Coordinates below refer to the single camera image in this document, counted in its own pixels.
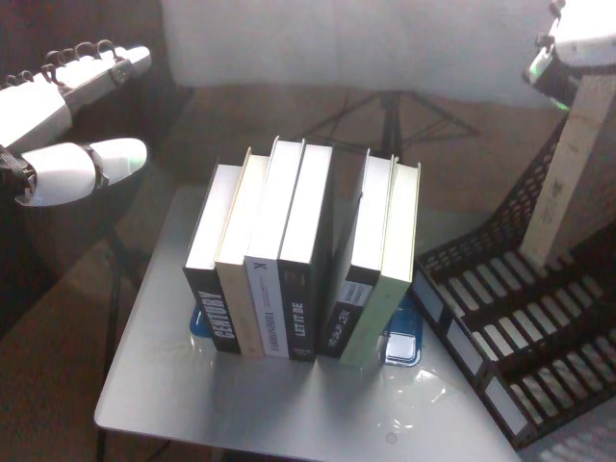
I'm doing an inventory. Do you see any light green book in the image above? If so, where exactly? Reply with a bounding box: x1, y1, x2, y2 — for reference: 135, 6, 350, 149
338, 153, 424, 370

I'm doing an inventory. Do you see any beige book with small emblem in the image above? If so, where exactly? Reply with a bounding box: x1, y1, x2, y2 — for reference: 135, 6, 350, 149
521, 71, 616, 267

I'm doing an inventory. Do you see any black mesh file rack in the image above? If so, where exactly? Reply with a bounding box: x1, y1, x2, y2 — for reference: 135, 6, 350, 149
411, 113, 616, 451

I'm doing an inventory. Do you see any black tripod stand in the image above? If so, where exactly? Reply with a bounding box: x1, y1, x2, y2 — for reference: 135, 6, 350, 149
302, 89, 482, 160

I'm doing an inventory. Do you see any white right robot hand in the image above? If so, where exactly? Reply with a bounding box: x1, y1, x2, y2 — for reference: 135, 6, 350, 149
522, 0, 616, 113

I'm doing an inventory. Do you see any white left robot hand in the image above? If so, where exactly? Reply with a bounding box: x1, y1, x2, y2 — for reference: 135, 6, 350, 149
0, 39, 153, 208

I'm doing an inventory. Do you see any black book titled Century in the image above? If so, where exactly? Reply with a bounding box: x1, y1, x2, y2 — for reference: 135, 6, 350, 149
181, 163, 243, 356

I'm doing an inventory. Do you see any black book Let It Be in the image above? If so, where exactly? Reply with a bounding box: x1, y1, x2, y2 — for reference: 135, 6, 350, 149
276, 141, 347, 364

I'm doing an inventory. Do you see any cream spine book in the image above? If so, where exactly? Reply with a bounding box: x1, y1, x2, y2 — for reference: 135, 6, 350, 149
214, 146, 271, 359

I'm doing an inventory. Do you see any white book with K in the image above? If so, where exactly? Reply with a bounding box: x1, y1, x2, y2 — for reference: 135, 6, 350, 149
243, 136, 308, 360

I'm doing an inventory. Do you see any black book with white label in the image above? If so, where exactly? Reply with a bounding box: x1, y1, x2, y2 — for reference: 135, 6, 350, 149
316, 147, 397, 360

